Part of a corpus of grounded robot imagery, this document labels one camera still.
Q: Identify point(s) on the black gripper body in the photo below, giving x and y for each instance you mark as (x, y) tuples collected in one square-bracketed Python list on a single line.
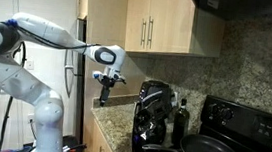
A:
[(108, 80)]

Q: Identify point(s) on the black protein powder bag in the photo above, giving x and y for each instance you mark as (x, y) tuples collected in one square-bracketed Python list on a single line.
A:
[(149, 127)]

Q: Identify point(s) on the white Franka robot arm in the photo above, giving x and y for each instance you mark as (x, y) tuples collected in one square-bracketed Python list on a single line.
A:
[(15, 77)]

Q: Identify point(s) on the stainless steel refrigerator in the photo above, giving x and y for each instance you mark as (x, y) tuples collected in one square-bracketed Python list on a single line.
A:
[(77, 97)]

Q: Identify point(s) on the light wood lower cabinet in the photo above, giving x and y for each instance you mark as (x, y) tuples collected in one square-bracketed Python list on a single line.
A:
[(94, 139)]

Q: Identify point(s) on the light wood cabinet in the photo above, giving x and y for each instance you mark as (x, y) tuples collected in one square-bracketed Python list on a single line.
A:
[(171, 19), (94, 139)]

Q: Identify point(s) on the orange black clamp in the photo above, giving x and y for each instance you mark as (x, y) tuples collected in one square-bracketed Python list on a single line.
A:
[(77, 147)]

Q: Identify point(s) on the white backsplash outlet plug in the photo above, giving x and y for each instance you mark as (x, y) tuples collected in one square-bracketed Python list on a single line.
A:
[(175, 99)]

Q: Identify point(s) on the dark olive oil bottle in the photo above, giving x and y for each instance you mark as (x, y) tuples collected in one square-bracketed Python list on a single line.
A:
[(180, 124)]

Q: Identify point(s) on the light wood upper cabinet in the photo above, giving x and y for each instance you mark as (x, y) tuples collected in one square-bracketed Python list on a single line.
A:
[(171, 19)]

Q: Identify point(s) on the black range hood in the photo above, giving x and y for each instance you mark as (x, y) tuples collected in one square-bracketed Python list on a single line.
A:
[(236, 5)]

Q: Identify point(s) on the black electric stove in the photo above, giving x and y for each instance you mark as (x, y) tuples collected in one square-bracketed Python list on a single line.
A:
[(254, 131)]

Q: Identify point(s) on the white wall power outlet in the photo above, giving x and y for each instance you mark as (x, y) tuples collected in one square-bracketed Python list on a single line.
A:
[(30, 118)]

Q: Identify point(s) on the white wall switch plate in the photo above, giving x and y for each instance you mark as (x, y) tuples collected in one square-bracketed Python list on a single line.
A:
[(30, 64)]

